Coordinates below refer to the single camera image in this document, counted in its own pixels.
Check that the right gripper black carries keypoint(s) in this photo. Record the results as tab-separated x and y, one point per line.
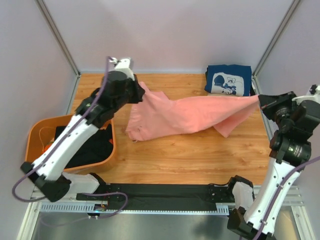
267	102

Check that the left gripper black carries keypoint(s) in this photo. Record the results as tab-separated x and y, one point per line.
139	91

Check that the pink t shirt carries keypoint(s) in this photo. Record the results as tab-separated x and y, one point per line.
157	116

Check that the orange plastic basket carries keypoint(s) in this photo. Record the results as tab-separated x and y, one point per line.
68	133

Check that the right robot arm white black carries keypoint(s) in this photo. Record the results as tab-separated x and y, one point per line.
254	217

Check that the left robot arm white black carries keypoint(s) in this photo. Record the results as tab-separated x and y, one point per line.
54	190

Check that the folded black t shirt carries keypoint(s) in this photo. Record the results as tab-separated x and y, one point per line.
251	90

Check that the folded navy printed t shirt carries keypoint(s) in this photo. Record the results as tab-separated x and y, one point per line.
242	70

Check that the folded beige t shirt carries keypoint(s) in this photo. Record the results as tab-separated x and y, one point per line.
214	95

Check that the black garment in basket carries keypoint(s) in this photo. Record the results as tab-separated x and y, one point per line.
96	149

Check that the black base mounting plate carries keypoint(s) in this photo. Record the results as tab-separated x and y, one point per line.
183	197

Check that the orange garment in basket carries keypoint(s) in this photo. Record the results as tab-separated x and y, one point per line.
46	147

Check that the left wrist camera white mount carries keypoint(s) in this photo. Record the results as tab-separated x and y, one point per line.
123	65

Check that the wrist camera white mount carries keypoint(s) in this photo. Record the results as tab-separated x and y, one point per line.
313	94
123	65

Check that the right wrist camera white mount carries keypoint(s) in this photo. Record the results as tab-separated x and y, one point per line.
313	94

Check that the white slotted cable duct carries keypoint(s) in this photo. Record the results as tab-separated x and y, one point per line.
93	208

